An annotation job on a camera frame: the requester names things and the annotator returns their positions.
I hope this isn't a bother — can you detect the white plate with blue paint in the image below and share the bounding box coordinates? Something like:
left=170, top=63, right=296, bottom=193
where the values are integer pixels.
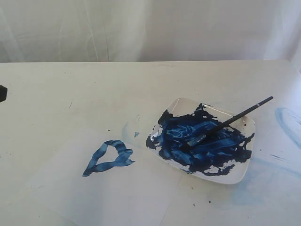
left=146, top=98, right=255, bottom=184

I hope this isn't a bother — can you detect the white paper sheet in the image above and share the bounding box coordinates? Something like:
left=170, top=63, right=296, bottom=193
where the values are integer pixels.
left=0, top=128, right=182, bottom=226

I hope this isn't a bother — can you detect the black paintbrush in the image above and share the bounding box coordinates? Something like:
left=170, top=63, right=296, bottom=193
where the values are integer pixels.
left=180, top=96, right=273, bottom=152

